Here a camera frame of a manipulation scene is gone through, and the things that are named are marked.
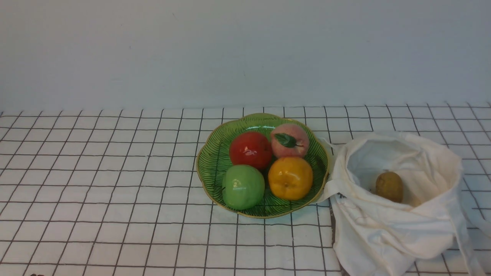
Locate orange fruit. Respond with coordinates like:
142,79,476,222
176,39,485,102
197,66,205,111
268,156,313,201

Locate green leaf-pattern plate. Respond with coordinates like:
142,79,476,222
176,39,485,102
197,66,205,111
195,112,333,219

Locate white cloth bag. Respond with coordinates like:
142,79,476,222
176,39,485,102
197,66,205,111
319,131,490,276

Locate red apple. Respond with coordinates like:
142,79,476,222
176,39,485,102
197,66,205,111
229,131,272,171

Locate white checkered tablecloth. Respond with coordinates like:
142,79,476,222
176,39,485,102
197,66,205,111
0,103,490,276

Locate pink peach with leaf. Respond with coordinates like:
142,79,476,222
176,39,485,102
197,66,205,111
270,123,310,158

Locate green apple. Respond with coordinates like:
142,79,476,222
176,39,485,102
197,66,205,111
222,164,265,210

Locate brown kiwi fruit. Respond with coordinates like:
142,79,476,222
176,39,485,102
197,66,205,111
375,171,404,203

